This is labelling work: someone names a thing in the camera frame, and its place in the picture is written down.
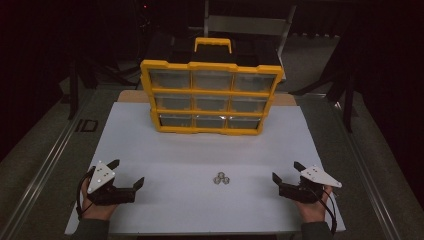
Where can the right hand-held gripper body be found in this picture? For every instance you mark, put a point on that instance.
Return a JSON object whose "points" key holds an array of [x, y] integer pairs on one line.
{"points": [[316, 176]]}

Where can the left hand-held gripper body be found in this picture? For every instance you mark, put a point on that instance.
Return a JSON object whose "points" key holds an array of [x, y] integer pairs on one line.
{"points": [[101, 176]]}

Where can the black tripod stand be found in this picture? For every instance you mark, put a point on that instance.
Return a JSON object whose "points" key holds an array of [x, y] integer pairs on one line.
{"points": [[348, 106], [72, 96]]}

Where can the grey metal stand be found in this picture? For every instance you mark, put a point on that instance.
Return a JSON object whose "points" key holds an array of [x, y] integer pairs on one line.
{"points": [[246, 25]]}

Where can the white board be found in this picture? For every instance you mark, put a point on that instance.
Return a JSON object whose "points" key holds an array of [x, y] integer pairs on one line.
{"points": [[186, 206]]}

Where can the person's left hand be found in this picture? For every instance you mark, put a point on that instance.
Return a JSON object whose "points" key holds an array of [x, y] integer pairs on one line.
{"points": [[96, 211]]}

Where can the grid of clear drawers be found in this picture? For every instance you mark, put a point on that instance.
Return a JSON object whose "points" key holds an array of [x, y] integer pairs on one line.
{"points": [[170, 79]]}

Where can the person's right hand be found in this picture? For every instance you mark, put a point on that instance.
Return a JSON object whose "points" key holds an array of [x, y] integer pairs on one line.
{"points": [[313, 212]]}

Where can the metal floor rail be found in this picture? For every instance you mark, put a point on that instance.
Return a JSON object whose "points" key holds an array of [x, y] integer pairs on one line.
{"points": [[51, 160], [355, 146]]}

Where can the clear plastic organizer drawer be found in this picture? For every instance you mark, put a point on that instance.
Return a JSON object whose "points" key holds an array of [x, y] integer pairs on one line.
{"points": [[211, 103]]}

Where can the yellow black organizer cabinet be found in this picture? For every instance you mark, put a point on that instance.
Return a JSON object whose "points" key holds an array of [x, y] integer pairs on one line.
{"points": [[166, 64]]}

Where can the metal hex nut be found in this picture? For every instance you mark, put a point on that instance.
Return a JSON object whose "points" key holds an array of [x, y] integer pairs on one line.
{"points": [[217, 180], [226, 180], [220, 174]]}

